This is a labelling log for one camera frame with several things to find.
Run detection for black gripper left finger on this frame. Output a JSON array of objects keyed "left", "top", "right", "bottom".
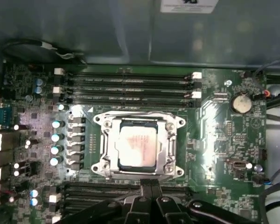
[{"left": 66, "top": 179, "right": 153, "bottom": 224}]

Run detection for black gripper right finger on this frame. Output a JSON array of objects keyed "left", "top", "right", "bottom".
[{"left": 152, "top": 179, "right": 257, "bottom": 224}]

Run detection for metal socket cover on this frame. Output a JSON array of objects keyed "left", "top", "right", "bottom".
[{"left": 102, "top": 116, "right": 177, "bottom": 175}]

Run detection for metal locking lever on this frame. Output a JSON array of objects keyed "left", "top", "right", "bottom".
[{"left": 100, "top": 111, "right": 178, "bottom": 119}]

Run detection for CPU socket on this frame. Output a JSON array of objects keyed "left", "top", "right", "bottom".
[{"left": 91, "top": 109, "right": 186, "bottom": 182}]

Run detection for black RAM slot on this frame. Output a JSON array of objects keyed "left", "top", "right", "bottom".
[
  {"left": 53, "top": 86, "right": 203, "bottom": 98},
  {"left": 49, "top": 191, "right": 189, "bottom": 203},
  {"left": 53, "top": 79, "right": 201, "bottom": 91},
  {"left": 53, "top": 67, "right": 203, "bottom": 81},
  {"left": 53, "top": 95, "right": 200, "bottom": 108},
  {"left": 49, "top": 200, "right": 131, "bottom": 213},
  {"left": 60, "top": 182, "right": 189, "bottom": 191}
]

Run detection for green motherboard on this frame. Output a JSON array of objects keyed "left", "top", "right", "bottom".
[{"left": 0, "top": 64, "right": 268, "bottom": 224}]

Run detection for round coin battery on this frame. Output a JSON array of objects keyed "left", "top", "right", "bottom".
[{"left": 230, "top": 92, "right": 252, "bottom": 114}]

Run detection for black wire with white tag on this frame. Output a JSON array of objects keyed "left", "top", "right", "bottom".
[{"left": 1, "top": 38, "right": 88, "bottom": 67}]

